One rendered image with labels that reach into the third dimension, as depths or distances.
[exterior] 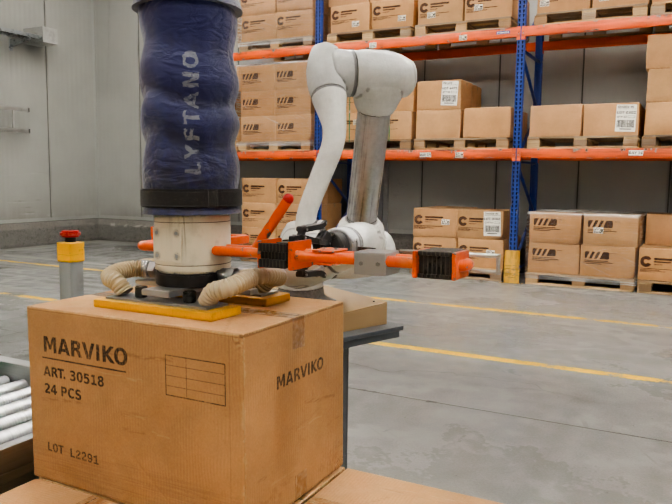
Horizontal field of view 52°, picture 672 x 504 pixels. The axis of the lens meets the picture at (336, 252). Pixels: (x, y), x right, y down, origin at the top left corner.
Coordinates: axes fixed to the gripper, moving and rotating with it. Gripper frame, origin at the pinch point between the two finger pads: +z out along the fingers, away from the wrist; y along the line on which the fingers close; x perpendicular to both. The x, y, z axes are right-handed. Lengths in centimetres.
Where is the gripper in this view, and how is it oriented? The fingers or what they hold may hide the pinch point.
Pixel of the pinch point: (290, 253)
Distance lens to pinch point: 145.9
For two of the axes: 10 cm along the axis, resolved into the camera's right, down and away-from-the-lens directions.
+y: -0.1, 10.0, 1.0
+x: -8.9, -0.6, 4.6
